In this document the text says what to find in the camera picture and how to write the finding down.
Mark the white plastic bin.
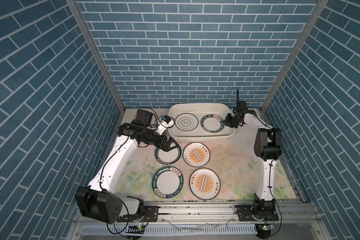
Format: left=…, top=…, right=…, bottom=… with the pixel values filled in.
left=168, top=103, right=236, bottom=143

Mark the white plate thin green ring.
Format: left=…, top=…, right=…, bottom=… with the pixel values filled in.
left=174, top=112, right=199, bottom=132

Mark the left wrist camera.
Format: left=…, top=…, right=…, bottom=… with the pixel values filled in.
left=156, top=115, right=175, bottom=135

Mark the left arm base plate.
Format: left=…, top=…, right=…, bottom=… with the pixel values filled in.
left=129, top=206, right=159, bottom=223

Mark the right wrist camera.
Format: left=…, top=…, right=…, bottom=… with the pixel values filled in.
left=233, top=89, right=248, bottom=115

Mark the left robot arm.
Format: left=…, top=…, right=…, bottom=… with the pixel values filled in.
left=75, top=116, right=178, bottom=224

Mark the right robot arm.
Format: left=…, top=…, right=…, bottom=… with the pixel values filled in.
left=224, top=107, right=283, bottom=221

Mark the green red rim plate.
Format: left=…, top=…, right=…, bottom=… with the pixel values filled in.
left=155, top=145, right=183, bottom=165

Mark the white slotted cable duct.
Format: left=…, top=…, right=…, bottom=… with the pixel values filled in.
left=80, top=224, right=258, bottom=236

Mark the orange sunburst plate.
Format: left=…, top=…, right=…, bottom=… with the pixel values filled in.
left=189, top=168, right=221, bottom=201
left=183, top=143, right=211, bottom=168

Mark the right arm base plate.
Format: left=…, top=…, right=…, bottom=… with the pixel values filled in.
left=234, top=205, right=279, bottom=222

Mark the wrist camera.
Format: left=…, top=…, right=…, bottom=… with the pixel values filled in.
left=156, top=115, right=175, bottom=135
left=233, top=89, right=248, bottom=115

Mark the aluminium rail frame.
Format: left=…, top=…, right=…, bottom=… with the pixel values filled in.
left=67, top=200, right=330, bottom=240

